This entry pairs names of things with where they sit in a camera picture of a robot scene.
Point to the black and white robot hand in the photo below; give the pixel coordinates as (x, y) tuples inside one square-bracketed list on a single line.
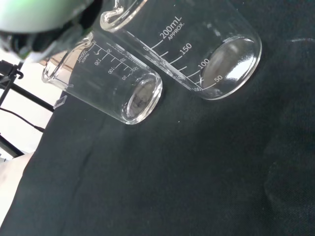
[(37, 12)]

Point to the black tripod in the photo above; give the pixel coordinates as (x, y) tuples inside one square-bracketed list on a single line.
[(32, 97)]

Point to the clear cloth clip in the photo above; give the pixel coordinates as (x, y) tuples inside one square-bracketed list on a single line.
[(60, 102)]

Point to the black bench cloth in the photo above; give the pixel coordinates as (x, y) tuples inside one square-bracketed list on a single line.
[(172, 172)]

